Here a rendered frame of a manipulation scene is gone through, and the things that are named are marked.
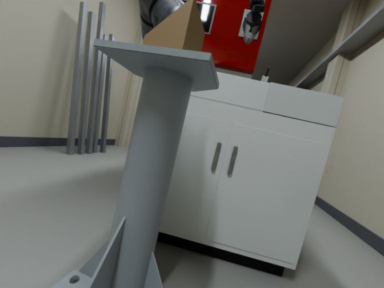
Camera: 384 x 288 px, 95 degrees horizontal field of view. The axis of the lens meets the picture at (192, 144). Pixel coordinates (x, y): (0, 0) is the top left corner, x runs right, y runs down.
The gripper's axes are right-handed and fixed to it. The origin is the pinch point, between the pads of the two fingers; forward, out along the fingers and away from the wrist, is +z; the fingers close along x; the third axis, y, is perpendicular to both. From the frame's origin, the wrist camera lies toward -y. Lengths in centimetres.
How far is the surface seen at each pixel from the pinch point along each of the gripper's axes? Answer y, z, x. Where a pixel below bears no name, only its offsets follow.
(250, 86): -3.9, 23.2, -6.2
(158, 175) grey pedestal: -42, 67, 20
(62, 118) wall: 145, 76, 218
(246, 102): -4.0, 31.0, -5.9
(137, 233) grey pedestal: -43, 86, 22
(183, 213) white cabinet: -4, 94, 11
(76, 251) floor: -22, 116, 54
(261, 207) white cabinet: -4, 80, -26
